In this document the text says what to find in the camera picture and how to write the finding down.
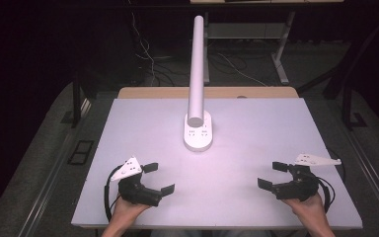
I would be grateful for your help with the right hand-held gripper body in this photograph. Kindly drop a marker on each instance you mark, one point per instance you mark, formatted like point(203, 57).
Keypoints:
point(299, 187)

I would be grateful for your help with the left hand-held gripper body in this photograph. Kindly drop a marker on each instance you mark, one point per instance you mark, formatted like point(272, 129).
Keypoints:
point(135, 192)

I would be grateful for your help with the person's left hand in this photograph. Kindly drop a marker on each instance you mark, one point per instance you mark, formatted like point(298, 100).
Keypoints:
point(126, 210)

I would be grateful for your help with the person's right hand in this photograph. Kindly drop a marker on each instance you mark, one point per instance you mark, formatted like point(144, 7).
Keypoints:
point(311, 210)

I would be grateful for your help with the white oval power strip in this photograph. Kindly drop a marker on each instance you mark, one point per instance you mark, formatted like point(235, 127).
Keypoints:
point(198, 140)

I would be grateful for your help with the wooden table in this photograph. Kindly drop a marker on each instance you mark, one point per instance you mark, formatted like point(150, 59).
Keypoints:
point(158, 93)

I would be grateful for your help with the black metal stand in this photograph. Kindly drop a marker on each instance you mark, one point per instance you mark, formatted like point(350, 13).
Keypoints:
point(347, 105)
point(76, 102)

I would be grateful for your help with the white cylindrical tube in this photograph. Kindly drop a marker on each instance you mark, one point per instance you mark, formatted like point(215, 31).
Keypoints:
point(196, 72)

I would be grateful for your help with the black rectangular floor frame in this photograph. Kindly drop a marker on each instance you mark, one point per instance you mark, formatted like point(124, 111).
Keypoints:
point(75, 160)

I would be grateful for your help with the aluminium floor rail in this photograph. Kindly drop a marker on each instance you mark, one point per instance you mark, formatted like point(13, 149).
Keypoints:
point(42, 194)
point(371, 171)

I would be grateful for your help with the metal desk frame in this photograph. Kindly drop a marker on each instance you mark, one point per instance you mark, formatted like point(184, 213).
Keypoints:
point(279, 59)

